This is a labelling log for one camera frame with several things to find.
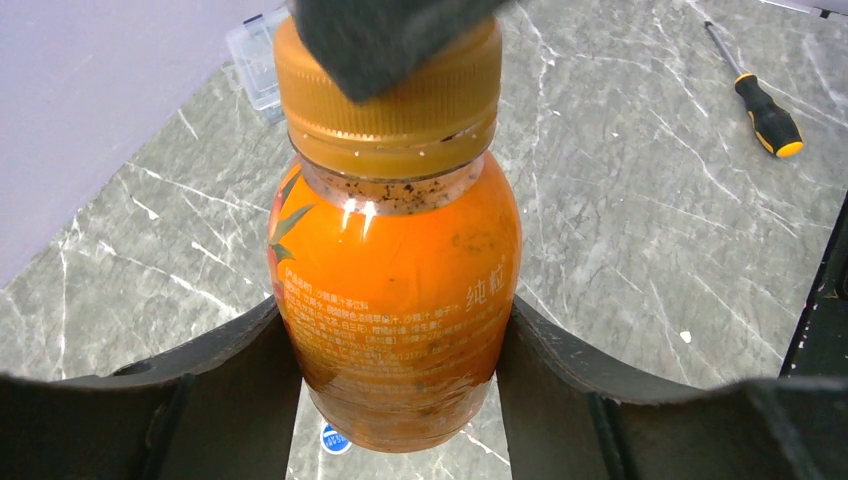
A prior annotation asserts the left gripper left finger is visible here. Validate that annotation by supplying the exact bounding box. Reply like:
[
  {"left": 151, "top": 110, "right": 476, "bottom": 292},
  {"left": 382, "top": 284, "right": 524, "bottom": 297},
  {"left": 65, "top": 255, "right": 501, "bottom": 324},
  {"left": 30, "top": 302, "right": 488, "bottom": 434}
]
[{"left": 1, "top": 299, "right": 301, "bottom": 479}]

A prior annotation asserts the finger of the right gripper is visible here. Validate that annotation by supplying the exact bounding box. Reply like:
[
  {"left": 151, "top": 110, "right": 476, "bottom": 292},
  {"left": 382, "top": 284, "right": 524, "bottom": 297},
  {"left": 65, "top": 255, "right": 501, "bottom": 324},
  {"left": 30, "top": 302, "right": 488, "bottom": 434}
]
[{"left": 291, "top": 0, "right": 506, "bottom": 102}]

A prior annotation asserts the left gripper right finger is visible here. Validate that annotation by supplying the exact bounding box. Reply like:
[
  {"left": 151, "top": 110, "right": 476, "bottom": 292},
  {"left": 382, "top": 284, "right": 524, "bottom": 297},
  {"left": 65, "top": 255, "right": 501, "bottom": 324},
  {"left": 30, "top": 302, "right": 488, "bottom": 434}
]
[{"left": 496, "top": 299, "right": 847, "bottom": 479}]

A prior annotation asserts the orange bottle cap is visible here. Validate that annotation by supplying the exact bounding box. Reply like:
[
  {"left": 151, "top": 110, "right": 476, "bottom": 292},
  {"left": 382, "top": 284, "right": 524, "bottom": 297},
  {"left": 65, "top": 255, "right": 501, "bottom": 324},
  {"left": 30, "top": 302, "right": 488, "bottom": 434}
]
[{"left": 273, "top": 17, "right": 502, "bottom": 179}]

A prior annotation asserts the orange juice bottle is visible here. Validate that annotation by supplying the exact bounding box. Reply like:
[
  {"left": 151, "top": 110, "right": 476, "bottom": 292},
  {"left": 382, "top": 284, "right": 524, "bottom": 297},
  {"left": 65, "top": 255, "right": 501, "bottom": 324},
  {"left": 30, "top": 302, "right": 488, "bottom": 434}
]
[{"left": 266, "top": 141, "right": 522, "bottom": 453}]

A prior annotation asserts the blue white bottle cap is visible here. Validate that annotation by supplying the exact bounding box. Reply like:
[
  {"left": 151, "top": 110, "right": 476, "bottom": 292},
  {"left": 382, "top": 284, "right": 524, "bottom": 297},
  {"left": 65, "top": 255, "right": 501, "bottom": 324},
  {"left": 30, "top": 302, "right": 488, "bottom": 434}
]
[{"left": 319, "top": 423, "right": 353, "bottom": 456}]

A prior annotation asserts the clear plastic organizer box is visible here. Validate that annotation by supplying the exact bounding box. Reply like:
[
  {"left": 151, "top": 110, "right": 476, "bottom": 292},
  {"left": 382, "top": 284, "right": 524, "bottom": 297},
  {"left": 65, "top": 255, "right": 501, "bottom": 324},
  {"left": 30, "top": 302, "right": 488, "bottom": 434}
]
[{"left": 223, "top": 3, "right": 290, "bottom": 124}]

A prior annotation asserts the black yellow screwdriver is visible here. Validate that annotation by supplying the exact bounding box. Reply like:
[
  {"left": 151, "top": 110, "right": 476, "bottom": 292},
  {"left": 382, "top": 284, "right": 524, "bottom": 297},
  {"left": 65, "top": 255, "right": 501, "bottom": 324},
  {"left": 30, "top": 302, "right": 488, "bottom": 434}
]
[{"left": 704, "top": 20, "right": 804, "bottom": 158}]

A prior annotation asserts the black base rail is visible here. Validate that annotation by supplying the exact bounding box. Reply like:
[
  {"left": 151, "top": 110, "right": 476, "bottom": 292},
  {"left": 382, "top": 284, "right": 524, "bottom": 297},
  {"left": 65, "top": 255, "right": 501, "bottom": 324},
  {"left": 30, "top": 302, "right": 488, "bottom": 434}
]
[{"left": 779, "top": 204, "right": 847, "bottom": 376}]

